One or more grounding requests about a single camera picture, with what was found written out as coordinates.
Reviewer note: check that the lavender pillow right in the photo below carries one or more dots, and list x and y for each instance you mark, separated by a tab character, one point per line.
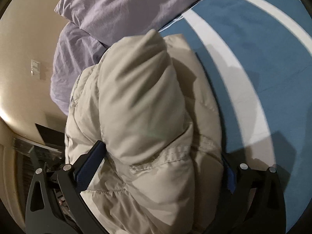
110	20

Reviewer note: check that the lavender pillow left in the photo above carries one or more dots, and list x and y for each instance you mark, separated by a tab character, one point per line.
76	50

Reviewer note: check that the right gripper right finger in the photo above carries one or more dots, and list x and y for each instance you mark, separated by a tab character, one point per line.
250	201

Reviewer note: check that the beige puffer jacket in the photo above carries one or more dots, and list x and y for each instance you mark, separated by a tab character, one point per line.
149	101

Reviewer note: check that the blue white striped bedsheet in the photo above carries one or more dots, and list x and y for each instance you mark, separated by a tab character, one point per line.
257	57

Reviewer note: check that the lavender pillow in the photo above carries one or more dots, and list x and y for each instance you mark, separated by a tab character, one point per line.
76	50
110	20

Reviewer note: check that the white wall switch panel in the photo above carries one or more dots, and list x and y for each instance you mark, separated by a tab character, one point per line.
35	69

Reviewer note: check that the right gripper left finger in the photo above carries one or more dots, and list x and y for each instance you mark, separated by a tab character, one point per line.
54	203

